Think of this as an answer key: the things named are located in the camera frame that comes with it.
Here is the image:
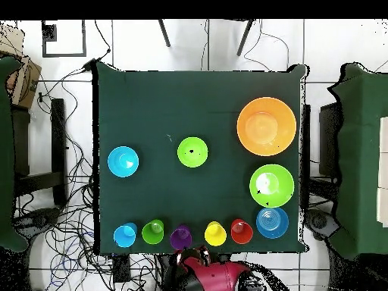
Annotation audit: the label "purple cup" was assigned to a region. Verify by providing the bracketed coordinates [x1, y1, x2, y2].
[169, 224, 193, 251]

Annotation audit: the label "small green bowl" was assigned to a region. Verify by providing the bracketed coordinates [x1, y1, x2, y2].
[177, 136, 209, 168]

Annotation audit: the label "yellow cup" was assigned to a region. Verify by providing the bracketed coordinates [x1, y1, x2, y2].
[204, 221, 227, 247]

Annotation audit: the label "red-orange cup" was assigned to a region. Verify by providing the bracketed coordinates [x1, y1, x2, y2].
[230, 218, 255, 246]

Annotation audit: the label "green cup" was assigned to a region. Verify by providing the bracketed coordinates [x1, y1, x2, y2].
[141, 218, 165, 246]

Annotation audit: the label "large blue bowl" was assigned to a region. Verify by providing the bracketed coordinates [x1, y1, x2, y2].
[255, 206, 289, 239]

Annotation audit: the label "blue cup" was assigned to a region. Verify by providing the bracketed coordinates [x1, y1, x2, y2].
[112, 222, 138, 249]

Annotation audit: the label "black power strip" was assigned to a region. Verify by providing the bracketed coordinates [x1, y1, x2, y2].
[112, 254, 132, 283]

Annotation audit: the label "large green bowl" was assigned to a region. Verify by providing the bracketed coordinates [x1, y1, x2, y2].
[249, 164, 296, 209]

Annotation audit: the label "grey floor base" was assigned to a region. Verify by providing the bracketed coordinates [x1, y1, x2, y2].
[304, 208, 340, 242]

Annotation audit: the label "small cyan bowl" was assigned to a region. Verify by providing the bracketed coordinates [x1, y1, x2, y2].
[107, 145, 140, 178]

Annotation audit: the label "large orange bowl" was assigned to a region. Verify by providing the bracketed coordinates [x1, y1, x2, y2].
[236, 96, 297, 157]

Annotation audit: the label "dark green tablecloth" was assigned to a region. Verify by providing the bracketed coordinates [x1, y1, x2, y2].
[92, 61, 310, 255]

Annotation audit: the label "grey base with black knob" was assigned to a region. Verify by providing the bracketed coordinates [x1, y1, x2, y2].
[13, 207, 61, 231]

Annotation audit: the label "green-clothed side table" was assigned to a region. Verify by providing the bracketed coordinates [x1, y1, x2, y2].
[0, 55, 30, 252]
[327, 62, 388, 261]

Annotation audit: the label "white boxes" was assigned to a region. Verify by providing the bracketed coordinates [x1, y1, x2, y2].
[376, 116, 388, 228]

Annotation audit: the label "black stand leg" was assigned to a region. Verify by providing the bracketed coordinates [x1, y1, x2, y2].
[157, 19, 171, 48]
[236, 19, 255, 57]

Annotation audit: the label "cardboard box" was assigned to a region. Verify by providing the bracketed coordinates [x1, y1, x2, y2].
[0, 23, 42, 110]

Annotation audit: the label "tangled black floor cables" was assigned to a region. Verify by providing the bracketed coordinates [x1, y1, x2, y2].
[13, 69, 158, 291]

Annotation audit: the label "black square floor frame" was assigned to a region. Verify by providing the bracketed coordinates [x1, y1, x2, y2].
[41, 20, 87, 58]

